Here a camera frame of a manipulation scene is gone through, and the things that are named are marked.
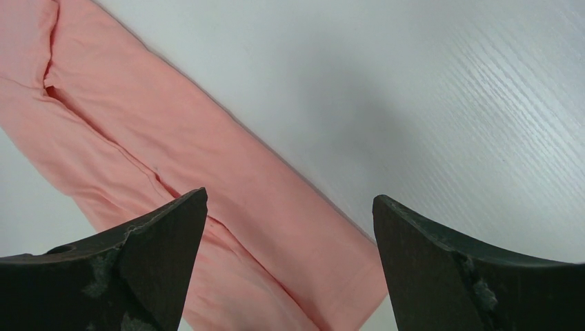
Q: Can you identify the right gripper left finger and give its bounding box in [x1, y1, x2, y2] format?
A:
[1, 188, 208, 330]

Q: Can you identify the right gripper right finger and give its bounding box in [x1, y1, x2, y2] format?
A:
[373, 195, 584, 330]

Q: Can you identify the salmon pink t-shirt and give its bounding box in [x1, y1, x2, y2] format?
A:
[1, 1, 387, 330]

